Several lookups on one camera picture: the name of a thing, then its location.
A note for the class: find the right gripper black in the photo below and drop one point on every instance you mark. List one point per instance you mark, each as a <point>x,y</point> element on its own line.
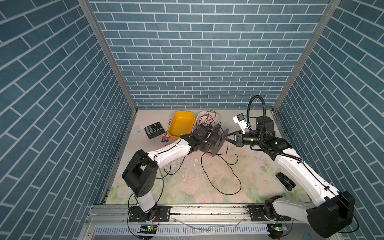
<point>239,138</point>

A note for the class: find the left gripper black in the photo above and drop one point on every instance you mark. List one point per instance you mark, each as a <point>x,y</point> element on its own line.
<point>208,143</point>

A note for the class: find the grey perforated cable spool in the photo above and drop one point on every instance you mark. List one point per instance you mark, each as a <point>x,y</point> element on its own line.
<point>217,145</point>

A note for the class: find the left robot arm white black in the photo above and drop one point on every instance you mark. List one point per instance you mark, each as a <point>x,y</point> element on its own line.
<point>140,173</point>

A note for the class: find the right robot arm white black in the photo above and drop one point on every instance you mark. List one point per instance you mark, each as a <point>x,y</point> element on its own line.
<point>330,210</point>

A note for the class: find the white plastic tub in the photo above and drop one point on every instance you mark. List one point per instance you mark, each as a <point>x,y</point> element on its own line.
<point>206,118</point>

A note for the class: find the yellow plastic tub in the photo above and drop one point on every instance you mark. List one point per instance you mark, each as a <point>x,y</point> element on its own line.
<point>182,123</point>

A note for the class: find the pencil box blue white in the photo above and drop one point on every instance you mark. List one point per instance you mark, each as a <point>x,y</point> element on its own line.
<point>166,136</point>

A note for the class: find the black calculator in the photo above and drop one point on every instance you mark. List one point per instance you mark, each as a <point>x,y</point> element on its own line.
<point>154,130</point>

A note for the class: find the black stapler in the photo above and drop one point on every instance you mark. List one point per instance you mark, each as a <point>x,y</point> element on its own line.
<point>286,181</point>

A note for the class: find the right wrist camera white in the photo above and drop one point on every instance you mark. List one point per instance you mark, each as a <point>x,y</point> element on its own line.
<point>242,122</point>

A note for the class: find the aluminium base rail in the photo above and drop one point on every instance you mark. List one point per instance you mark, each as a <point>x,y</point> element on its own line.
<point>192,222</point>

